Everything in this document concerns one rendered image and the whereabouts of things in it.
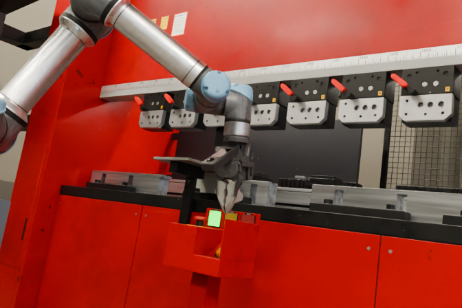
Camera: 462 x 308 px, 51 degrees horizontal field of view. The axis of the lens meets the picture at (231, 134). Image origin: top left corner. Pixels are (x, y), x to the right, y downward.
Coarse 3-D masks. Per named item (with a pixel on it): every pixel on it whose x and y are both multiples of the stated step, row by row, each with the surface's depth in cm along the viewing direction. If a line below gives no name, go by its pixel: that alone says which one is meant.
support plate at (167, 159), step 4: (160, 160) 176; (164, 160) 174; (168, 160) 173; (172, 160) 171; (176, 160) 170; (180, 160) 168; (184, 160) 166; (188, 160) 164; (192, 160) 166; (196, 160) 167; (192, 164) 174; (196, 164) 173; (200, 164) 171; (208, 172) 191; (212, 172) 189
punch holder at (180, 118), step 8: (176, 96) 212; (184, 96) 209; (176, 104) 211; (176, 112) 209; (184, 112) 206; (192, 112) 203; (176, 120) 208; (184, 120) 205; (192, 120) 202; (200, 120) 205; (176, 128) 210; (184, 128) 207; (192, 128) 205; (200, 128) 205
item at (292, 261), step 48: (96, 240) 205; (144, 240) 187; (288, 240) 148; (336, 240) 138; (384, 240) 130; (48, 288) 218; (96, 288) 198; (144, 288) 181; (240, 288) 155; (288, 288) 144; (336, 288) 135; (384, 288) 127; (432, 288) 120
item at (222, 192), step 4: (220, 184) 137; (224, 184) 136; (220, 188) 137; (224, 188) 136; (220, 192) 136; (224, 192) 136; (220, 196) 136; (224, 196) 136; (220, 200) 136; (224, 200) 136; (220, 204) 136; (224, 204) 136; (224, 208) 135; (224, 212) 136
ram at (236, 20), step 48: (144, 0) 244; (192, 0) 221; (240, 0) 202; (288, 0) 186; (336, 0) 172; (384, 0) 160; (432, 0) 150; (192, 48) 213; (240, 48) 195; (288, 48) 180; (336, 48) 167; (384, 48) 156
